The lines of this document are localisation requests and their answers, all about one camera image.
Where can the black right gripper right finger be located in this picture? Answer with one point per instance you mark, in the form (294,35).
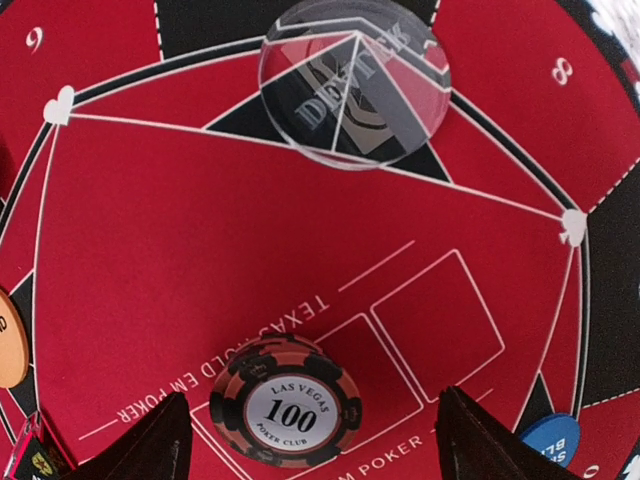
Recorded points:
(473,444)

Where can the blue round blind button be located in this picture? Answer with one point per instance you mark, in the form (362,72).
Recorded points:
(556,437)

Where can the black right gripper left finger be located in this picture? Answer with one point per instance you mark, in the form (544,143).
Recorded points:
(158,446)

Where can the black triangular button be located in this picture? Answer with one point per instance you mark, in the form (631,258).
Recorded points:
(38,454)

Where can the round red black poker mat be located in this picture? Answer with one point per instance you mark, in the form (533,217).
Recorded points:
(153,220)

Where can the orange round blind button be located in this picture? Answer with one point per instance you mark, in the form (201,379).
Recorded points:
(14,348)

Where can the clear round dealer button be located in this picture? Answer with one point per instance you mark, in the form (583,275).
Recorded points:
(354,84)

